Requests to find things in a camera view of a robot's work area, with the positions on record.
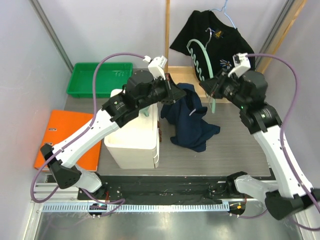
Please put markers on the green plastic tray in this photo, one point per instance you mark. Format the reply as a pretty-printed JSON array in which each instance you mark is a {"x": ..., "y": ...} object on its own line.
[{"x": 110, "y": 76}]

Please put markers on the white cable duct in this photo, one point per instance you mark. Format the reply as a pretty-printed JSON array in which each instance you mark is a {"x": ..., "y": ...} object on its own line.
[{"x": 81, "y": 207}]

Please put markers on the light blue wire hanger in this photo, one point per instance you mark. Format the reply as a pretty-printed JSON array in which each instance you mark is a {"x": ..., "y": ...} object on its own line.
[{"x": 223, "y": 10}]

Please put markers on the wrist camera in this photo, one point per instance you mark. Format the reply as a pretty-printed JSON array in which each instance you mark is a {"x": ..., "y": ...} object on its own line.
[
  {"x": 156, "y": 66},
  {"x": 241, "y": 65}
]

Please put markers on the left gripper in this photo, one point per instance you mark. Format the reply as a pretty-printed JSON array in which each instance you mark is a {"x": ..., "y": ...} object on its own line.
[{"x": 174, "y": 93}]

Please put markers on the wooden clothes rack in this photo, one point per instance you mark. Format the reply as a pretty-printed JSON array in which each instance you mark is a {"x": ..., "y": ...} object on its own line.
[{"x": 280, "y": 29}]

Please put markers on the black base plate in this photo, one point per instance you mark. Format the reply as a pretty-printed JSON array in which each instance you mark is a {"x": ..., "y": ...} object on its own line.
[{"x": 165, "y": 190}]

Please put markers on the orange binder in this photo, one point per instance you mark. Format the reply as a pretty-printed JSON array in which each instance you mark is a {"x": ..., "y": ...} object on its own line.
[{"x": 64, "y": 123}]

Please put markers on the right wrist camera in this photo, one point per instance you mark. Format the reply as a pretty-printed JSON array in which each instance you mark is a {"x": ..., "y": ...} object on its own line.
[{"x": 241, "y": 65}]

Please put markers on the green mug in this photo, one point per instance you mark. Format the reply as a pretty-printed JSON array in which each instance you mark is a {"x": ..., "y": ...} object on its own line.
[{"x": 145, "y": 111}]

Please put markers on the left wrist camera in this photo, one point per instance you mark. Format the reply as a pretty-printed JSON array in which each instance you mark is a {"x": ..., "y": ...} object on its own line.
[{"x": 156, "y": 66}]

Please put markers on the navy blue t shirt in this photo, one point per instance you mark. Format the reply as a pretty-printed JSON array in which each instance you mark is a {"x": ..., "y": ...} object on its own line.
[{"x": 186, "y": 115}]

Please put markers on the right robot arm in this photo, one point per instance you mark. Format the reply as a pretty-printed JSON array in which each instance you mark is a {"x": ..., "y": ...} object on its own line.
[{"x": 292, "y": 192}]

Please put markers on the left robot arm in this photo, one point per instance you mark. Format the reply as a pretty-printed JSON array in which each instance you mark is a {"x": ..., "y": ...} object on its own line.
[{"x": 141, "y": 90}]

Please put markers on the white drawer box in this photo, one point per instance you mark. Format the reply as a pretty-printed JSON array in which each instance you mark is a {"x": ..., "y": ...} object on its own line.
[{"x": 137, "y": 144}]

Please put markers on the black t shirt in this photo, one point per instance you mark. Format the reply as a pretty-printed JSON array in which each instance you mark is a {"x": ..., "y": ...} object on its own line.
[{"x": 209, "y": 41}]

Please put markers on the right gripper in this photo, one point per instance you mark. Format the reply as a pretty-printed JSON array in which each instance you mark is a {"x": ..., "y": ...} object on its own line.
[{"x": 214, "y": 87}]

